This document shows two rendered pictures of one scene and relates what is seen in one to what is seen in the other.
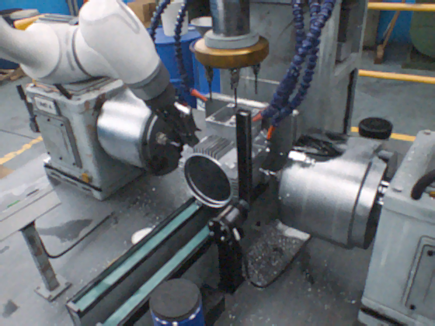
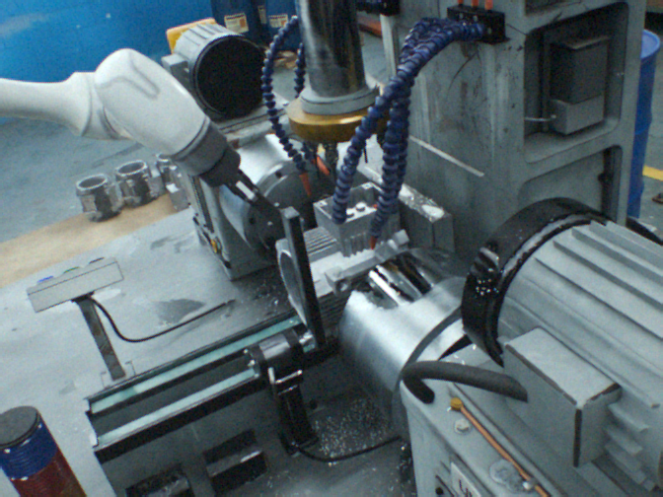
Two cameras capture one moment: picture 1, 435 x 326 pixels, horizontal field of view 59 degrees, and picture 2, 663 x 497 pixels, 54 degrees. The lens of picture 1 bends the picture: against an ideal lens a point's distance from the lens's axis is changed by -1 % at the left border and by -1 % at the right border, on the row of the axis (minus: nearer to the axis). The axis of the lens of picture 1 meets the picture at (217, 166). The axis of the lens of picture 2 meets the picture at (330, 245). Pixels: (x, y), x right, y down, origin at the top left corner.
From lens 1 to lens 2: 0.56 m
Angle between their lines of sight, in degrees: 27
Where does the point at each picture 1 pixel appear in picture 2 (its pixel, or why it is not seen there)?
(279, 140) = not seen: hidden behind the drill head
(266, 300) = (326, 481)
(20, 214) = (69, 284)
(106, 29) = (110, 95)
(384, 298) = not seen: outside the picture
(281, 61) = (454, 127)
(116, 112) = not seen: hidden behind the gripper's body
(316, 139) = (402, 269)
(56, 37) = (86, 93)
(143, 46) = (164, 114)
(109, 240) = (207, 336)
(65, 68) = (99, 128)
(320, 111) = (499, 217)
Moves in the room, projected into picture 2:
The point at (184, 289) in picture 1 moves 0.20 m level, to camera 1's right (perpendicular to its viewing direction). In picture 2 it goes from (25, 419) to (167, 468)
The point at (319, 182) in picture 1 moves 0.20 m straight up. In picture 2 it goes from (373, 334) to (352, 209)
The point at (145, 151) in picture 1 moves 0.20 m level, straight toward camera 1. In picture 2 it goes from (255, 231) to (217, 290)
